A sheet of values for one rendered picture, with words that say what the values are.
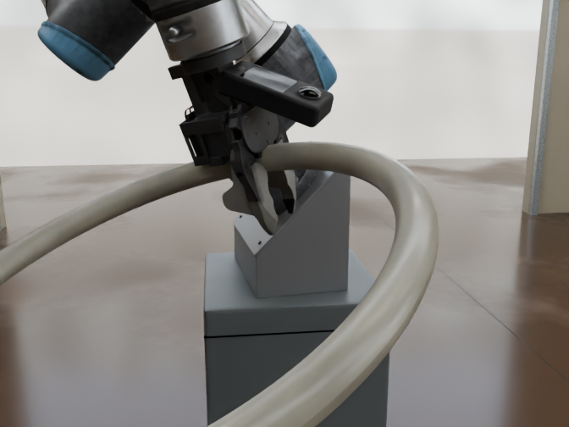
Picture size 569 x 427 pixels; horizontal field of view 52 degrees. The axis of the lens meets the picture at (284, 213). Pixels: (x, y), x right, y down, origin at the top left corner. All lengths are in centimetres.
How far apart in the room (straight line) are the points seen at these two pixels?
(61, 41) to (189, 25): 19
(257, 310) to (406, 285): 89
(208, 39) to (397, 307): 36
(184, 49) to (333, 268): 78
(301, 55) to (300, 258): 42
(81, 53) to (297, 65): 59
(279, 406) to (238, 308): 93
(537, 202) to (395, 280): 568
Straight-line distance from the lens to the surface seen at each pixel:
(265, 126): 66
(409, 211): 42
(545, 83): 588
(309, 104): 59
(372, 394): 136
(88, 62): 74
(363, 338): 32
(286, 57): 123
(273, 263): 125
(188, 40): 61
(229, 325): 124
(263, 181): 65
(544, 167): 605
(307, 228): 125
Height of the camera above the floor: 132
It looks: 14 degrees down
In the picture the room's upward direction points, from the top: straight up
